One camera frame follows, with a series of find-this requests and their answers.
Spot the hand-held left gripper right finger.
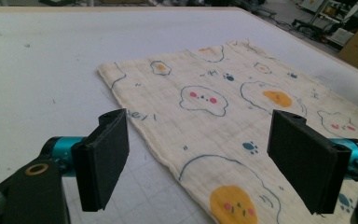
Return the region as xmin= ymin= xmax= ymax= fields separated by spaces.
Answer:
xmin=267 ymin=109 xmax=352 ymax=215

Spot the black wheeled stand base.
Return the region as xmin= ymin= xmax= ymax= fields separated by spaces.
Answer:
xmin=292 ymin=18 xmax=337 ymax=41

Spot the white equipment cart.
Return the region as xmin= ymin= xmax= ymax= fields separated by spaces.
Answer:
xmin=297 ymin=0 xmax=358 ymax=32

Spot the cream cloth with cartoon print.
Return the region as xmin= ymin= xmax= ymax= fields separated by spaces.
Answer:
xmin=97 ymin=38 xmax=358 ymax=224

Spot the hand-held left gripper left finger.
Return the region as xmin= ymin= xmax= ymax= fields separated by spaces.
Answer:
xmin=71 ymin=108 xmax=131 ymax=213

